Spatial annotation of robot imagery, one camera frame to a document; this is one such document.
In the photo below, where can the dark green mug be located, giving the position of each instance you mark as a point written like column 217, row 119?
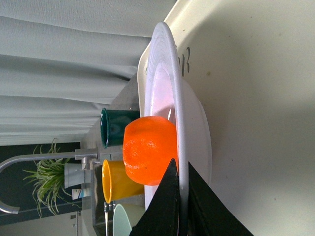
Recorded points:
column 113, row 124

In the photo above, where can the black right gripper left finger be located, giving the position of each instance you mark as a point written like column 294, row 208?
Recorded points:
column 161, row 216

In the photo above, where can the orange fruit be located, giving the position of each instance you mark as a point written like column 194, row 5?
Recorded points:
column 150, row 143

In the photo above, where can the white ribbed plate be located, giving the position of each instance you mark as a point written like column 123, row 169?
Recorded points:
column 163, row 92

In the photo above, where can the grey curtain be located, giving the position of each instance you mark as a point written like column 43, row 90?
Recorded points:
column 62, row 61

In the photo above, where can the potted green plant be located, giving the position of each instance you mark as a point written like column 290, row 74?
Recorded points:
column 48, row 183

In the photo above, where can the small white tube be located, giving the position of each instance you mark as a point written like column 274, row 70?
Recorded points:
column 80, row 193

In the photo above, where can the light green bowl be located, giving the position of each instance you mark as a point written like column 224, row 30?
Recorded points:
column 125, row 217

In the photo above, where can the steel faucet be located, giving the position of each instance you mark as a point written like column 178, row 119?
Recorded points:
column 85, row 157

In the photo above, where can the beige bear tray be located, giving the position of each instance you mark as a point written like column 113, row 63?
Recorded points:
column 251, row 63

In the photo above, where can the yellow mug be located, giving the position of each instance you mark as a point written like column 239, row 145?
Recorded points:
column 116, row 184

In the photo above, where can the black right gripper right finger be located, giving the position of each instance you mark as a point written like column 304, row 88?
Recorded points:
column 207, row 215

